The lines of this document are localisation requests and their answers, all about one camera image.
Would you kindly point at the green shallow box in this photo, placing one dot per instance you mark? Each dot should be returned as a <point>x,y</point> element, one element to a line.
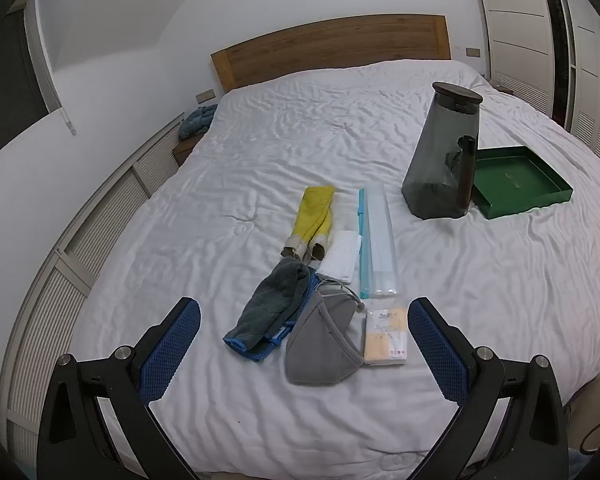
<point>520,180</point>

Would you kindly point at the clear zip bag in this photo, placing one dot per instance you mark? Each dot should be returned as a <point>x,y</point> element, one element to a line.
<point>380,245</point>

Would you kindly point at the blue-grey crumpled cloth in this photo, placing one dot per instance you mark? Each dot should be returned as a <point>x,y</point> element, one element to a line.
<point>197,121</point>

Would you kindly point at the grey face mask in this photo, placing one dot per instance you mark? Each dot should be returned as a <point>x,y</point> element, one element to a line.
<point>320,345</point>

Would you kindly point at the wall switch plate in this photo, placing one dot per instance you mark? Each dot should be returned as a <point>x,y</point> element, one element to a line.
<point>473,52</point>
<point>205,95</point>

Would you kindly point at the smoked grey pitcher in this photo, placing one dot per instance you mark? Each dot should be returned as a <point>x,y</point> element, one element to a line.
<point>437,160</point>

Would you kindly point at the white bed duvet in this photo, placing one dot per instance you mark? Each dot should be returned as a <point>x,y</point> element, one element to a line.
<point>280,135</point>

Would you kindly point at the white wardrobe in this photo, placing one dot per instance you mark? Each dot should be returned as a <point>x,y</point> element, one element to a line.
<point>525,25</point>

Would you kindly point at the grey towel with blue edge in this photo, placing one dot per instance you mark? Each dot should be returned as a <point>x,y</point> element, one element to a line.
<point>275,300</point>

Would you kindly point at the white louvered wall panel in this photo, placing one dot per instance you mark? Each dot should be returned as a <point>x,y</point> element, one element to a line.
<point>80,260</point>

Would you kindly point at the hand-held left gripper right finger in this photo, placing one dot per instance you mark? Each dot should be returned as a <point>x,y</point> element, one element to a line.
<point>437,350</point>

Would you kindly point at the tissue packet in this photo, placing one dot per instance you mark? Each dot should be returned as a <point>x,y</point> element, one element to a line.
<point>386,337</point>

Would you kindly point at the wooden nightstand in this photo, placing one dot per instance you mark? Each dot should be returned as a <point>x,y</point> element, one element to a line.
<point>184,150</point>
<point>503,90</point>

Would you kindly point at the yellow towel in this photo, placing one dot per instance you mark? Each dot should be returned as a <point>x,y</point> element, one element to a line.
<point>312,215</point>

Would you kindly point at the wooden headboard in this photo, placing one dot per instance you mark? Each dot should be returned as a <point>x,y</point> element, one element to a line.
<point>330,42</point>

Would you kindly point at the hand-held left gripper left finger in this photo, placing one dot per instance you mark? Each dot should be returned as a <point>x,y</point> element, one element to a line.
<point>172,347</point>

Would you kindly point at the white flat packet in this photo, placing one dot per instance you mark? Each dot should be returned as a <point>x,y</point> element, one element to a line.
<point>341,257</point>

